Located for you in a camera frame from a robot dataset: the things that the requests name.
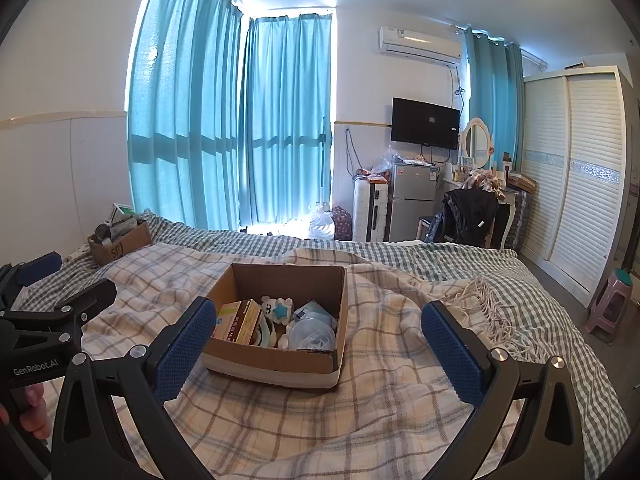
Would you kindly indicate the wide teal curtain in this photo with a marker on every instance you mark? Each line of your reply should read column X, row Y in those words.
column 185, row 110

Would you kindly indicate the green checked bedsheet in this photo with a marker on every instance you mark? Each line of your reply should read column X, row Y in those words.
column 425, row 255

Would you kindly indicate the white blue star toy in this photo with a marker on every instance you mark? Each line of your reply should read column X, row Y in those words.
column 280, row 310

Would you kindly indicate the small cluttered cardboard box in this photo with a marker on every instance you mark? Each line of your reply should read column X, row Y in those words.
column 120, row 247

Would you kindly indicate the white suitcase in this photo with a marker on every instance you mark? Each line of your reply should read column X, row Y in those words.
column 370, row 210

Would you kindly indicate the black jacket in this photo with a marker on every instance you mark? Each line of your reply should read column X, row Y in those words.
column 470, row 215

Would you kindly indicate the white slatted wardrobe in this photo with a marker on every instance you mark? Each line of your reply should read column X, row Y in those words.
column 575, row 185

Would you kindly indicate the dark suitcase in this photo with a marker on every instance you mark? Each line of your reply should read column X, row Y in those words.
column 520, row 220

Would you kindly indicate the clear tape roll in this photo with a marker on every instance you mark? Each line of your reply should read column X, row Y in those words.
column 262, row 335

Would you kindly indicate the narrow teal curtain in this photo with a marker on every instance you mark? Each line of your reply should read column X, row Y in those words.
column 495, row 90

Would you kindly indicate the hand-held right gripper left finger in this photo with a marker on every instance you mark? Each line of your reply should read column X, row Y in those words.
column 187, row 345

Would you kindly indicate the silver fridge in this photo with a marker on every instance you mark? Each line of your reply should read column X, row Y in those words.
column 412, row 200

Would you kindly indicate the person's left hand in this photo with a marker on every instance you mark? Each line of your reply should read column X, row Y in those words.
column 35, row 420

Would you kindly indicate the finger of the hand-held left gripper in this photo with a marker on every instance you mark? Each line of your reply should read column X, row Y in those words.
column 42, row 265
column 92, row 295

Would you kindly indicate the white dressing table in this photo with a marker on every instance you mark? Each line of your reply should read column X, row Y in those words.
column 510, row 205

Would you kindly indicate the yellow pink small box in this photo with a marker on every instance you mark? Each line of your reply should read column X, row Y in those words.
column 227, row 322

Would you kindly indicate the clear plastic bag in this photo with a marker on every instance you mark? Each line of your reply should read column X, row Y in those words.
column 387, row 157

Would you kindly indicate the white air conditioner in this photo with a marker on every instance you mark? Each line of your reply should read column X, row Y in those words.
column 415, row 42

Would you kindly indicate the dark chair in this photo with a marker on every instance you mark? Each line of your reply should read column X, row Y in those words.
column 424, row 220

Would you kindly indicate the flat brown cardboard box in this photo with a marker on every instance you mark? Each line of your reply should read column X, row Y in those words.
column 522, row 182

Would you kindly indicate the clear jar with blue label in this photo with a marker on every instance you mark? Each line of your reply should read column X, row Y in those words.
column 310, row 335

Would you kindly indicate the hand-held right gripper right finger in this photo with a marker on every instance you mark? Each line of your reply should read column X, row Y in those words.
column 450, row 355

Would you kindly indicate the dark patterned bag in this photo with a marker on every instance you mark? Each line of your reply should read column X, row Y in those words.
column 342, row 222

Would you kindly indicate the white oval mirror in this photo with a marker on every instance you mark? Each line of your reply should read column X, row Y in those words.
column 476, row 142

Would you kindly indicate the pink plaid cloth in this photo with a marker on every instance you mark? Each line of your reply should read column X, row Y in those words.
column 480, row 180

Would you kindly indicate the white plastic bag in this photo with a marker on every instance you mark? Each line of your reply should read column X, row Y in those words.
column 320, row 222

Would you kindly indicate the pink plastic stool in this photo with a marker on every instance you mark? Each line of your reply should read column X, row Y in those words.
column 607, row 305

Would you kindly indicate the black wall television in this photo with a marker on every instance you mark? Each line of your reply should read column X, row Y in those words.
column 425, row 122

